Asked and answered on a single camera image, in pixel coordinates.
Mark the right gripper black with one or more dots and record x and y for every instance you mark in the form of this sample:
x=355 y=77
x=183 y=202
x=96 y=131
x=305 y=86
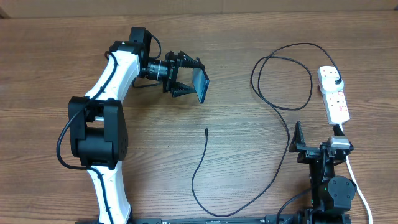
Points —
x=306 y=152

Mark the white charger plug adapter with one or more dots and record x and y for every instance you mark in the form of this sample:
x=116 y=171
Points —
x=329 y=85

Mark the white power strip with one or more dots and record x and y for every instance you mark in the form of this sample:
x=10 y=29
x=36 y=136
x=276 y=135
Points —
x=335 y=103

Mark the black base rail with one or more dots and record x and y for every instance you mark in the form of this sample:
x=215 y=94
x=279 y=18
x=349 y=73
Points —
x=268 y=219

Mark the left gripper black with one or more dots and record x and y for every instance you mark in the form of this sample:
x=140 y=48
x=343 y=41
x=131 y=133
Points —
x=185 y=61

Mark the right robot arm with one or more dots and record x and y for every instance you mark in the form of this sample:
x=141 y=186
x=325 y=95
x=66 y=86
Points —
x=331 y=194

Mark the smartphone with blue screen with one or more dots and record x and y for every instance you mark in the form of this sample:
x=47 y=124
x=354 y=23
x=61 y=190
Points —
x=200 y=82

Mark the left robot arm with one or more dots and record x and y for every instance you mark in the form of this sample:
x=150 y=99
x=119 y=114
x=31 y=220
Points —
x=96 y=122

